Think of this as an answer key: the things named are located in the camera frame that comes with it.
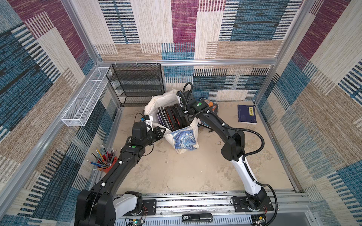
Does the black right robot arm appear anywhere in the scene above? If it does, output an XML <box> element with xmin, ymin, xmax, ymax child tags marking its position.
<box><xmin>177</xmin><ymin>91</ymin><xmax>268</xmax><ymax>211</ymax></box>

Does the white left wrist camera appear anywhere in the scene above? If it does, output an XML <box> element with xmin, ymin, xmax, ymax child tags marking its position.
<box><xmin>142</xmin><ymin>115</ymin><xmax>153</xmax><ymax>131</ymax></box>

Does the clear ping pong set case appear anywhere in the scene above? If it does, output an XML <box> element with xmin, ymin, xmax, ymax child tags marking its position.
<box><xmin>198</xmin><ymin>98</ymin><xmax>219</xmax><ymax>133</ymax></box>

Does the red pencil cup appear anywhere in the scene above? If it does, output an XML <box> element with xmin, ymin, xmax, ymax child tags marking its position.
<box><xmin>87</xmin><ymin>145</ymin><xmax>118</xmax><ymax>174</ymax></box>

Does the black corrugated cable conduit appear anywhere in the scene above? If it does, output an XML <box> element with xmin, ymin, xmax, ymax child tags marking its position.
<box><xmin>182</xmin><ymin>82</ymin><xmax>279</xmax><ymax>226</ymax></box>

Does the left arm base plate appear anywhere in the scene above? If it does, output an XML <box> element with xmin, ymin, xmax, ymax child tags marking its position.
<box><xmin>123</xmin><ymin>199</ymin><xmax>157</xmax><ymax>217</ymax></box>

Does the black device on rail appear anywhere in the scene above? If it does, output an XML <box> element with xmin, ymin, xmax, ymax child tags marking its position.
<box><xmin>182</xmin><ymin>213</ymin><xmax>213</xmax><ymax>223</ymax></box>

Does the purple paddle case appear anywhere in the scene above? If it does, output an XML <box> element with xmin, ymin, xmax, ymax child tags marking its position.
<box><xmin>156</xmin><ymin>107</ymin><xmax>168</xmax><ymax>129</ymax></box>

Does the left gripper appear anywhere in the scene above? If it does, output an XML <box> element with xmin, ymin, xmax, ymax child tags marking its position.
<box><xmin>142</xmin><ymin>127</ymin><xmax>166</xmax><ymax>148</ymax></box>

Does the canvas tote bag starry print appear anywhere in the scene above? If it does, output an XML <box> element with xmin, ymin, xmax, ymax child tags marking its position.
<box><xmin>144</xmin><ymin>89</ymin><xmax>199</xmax><ymax>154</ymax></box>

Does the black red paddle case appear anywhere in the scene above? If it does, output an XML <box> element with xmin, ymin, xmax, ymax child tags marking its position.
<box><xmin>166</xmin><ymin>104</ymin><xmax>189</xmax><ymax>131</ymax></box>

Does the white mesh wall basket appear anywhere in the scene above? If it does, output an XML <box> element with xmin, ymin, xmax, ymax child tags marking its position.
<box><xmin>61</xmin><ymin>67</ymin><xmax>109</xmax><ymax>127</ymax></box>

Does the dark blue notebook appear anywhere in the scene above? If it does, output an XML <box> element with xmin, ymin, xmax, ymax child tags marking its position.
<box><xmin>238</xmin><ymin>105</ymin><xmax>257</xmax><ymax>124</ymax></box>

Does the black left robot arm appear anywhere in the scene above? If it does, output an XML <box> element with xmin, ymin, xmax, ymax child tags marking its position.
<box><xmin>74</xmin><ymin>121</ymin><xmax>166</xmax><ymax>226</ymax></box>

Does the black wire shelf rack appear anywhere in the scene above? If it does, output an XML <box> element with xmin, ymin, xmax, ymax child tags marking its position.
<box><xmin>107</xmin><ymin>63</ymin><xmax>165</xmax><ymax>107</ymax></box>

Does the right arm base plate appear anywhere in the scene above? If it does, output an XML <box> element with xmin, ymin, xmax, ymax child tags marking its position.
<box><xmin>230</xmin><ymin>196</ymin><xmax>274</xmax><ymax>212</ymax></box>

